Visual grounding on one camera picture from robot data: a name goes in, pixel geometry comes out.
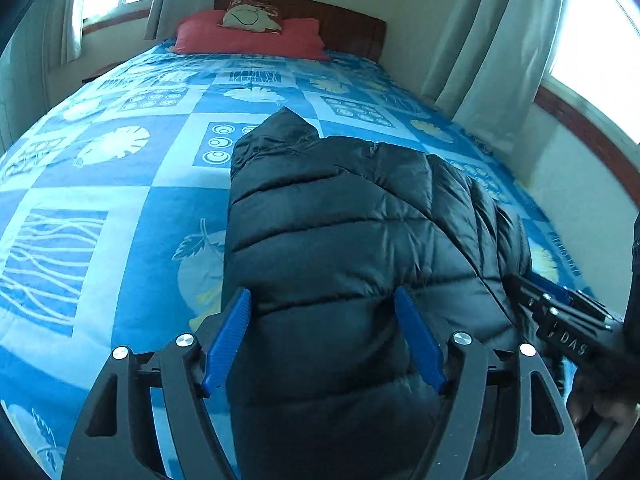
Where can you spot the dark wooden nightstand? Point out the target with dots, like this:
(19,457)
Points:
(100,74)

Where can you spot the red pillow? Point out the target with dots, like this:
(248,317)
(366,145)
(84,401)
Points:
(250,42)

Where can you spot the cream printed cushion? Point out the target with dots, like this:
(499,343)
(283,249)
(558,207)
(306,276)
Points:
(250,16)

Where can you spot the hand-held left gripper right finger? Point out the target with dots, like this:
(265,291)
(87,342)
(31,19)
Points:
(419,340)

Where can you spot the dark wooden headboard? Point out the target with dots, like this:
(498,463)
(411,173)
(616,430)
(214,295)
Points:
(350,30)

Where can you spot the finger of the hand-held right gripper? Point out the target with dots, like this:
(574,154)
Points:
(532,310)
(550,287)

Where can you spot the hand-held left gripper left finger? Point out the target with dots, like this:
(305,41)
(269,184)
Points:
(227,340)

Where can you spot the black puffer jacket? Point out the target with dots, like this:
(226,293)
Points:
(350,240)

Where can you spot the person's right hand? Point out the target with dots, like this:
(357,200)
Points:
(602,410)

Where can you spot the blue patterned bed sheet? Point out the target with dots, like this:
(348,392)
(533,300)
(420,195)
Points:
(125,200)

